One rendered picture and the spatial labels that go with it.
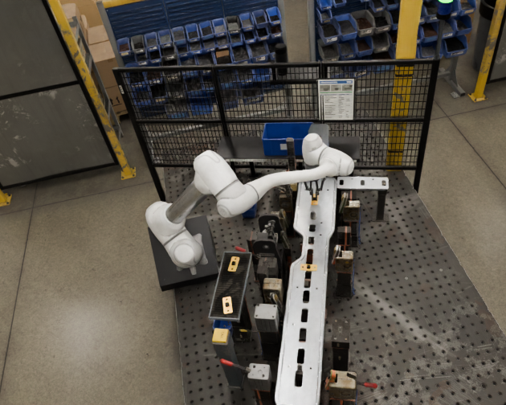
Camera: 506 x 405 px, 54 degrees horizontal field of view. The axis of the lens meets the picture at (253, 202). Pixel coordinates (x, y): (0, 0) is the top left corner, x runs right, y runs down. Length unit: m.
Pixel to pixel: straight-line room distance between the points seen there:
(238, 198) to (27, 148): 2.89
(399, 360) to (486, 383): 0.39
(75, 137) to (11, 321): 1.62
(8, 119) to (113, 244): 1.35
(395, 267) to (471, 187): 1.69
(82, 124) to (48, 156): 0.47
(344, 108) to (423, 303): 1.21
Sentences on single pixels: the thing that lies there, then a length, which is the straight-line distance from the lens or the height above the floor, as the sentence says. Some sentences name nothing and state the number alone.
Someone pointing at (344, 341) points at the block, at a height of 1.03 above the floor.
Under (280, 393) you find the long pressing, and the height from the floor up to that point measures 1.00.
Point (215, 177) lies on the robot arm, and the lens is 2.16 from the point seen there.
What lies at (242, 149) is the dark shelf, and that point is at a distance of 3.17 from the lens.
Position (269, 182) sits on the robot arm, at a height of 1.45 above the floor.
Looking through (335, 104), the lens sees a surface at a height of 1.27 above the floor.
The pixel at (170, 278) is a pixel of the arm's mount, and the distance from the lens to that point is 2.90.
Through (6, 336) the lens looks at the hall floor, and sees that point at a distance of 4.16.
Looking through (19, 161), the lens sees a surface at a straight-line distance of 4.86.
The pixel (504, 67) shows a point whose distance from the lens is 5.39.
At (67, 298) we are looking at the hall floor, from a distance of 4.11.
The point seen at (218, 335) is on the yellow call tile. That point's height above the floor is 1.16.
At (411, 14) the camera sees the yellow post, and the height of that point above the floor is 1.79.
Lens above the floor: 3.04
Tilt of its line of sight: 46 degrees down
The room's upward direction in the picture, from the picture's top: 10 degrees counter-clockwise
